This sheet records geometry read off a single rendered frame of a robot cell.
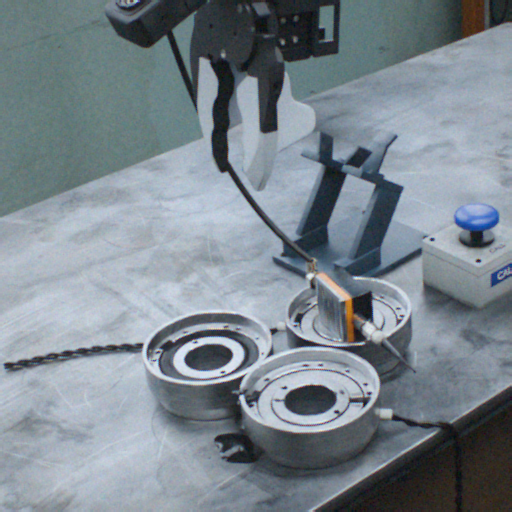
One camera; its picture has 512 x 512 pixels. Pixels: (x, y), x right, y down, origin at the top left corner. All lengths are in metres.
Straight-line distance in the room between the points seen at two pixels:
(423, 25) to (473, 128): 1.94
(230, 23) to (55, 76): 1.77
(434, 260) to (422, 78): 0.54
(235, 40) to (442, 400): 0.32
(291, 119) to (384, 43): 2.35
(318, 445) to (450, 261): 0.26
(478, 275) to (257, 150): 0.25
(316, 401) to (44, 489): 0.22
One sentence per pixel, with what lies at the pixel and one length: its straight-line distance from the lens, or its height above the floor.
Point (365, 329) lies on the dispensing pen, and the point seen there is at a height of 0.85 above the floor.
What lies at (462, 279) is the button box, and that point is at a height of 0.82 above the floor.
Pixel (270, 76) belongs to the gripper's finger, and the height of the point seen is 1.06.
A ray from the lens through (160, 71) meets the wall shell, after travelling 2.68.
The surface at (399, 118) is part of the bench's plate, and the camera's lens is 1.35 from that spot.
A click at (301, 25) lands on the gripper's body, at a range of 0.80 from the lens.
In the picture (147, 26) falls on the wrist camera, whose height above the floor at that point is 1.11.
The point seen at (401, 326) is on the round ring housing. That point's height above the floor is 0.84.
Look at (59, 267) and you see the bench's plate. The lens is 1.11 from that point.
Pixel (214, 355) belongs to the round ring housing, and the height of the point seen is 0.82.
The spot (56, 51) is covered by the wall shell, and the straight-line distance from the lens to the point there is 2.53.
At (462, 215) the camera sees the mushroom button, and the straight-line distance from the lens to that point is 0.96.
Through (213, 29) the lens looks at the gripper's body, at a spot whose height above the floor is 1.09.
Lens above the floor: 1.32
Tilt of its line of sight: 29 degrees down
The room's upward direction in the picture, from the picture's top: 7 degrees counter-clockwise
